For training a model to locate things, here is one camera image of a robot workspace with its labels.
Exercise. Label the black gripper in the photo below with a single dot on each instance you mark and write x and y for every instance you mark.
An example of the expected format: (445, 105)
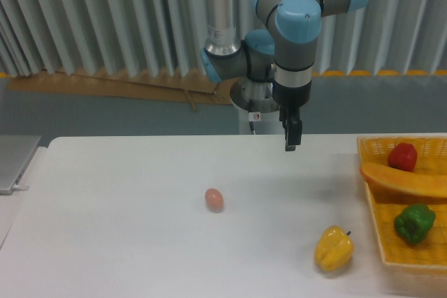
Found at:
(291, 98)

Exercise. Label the long orange bread loaf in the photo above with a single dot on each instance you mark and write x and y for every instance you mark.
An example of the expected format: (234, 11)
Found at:
(424, 185)

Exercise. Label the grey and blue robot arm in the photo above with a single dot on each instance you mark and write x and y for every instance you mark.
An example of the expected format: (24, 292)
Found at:
(281, 54)

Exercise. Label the brown cardboard sheet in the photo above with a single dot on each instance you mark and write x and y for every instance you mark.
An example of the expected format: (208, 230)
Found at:
(193, 89)

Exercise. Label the brown egg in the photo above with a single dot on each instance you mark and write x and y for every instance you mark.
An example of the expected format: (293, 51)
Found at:
(214, 199)

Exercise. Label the red bell pepper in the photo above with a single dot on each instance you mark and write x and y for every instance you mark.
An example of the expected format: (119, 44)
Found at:
(403, 157)

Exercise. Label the yellow bell pepper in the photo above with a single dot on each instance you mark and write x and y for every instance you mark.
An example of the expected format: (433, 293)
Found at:
(334, 249)

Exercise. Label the yellow wicker basket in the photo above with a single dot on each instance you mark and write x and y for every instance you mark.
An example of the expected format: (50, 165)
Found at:
(384, 205)

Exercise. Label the green bell pepper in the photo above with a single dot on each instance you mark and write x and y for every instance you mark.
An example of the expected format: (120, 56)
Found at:
(414, 223)

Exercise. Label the silver laptop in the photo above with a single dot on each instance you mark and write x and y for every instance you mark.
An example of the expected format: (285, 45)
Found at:
(16, 154)

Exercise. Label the white charger cable plug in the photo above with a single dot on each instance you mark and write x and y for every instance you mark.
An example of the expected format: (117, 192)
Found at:
(20, 188)

